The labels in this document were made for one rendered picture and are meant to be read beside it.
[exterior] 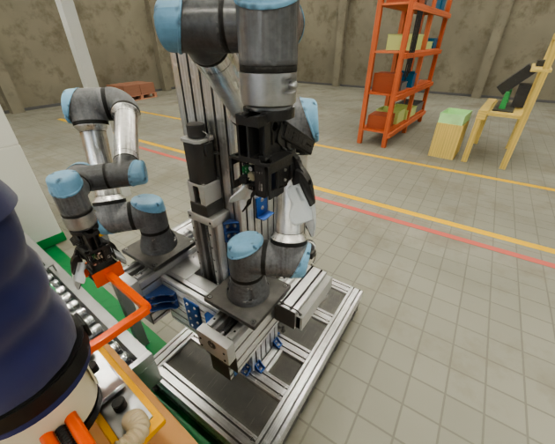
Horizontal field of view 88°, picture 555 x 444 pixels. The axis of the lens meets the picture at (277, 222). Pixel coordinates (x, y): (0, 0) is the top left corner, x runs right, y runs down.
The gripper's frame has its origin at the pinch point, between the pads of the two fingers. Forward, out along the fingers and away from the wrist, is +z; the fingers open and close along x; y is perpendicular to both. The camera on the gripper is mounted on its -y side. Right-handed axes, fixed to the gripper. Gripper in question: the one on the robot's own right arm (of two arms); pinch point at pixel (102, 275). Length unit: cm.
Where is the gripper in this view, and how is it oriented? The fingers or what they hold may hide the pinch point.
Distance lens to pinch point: 109.8
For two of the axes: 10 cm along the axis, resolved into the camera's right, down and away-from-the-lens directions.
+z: 0.0, 8.4, 5.4
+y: 7.9, 3.3, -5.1
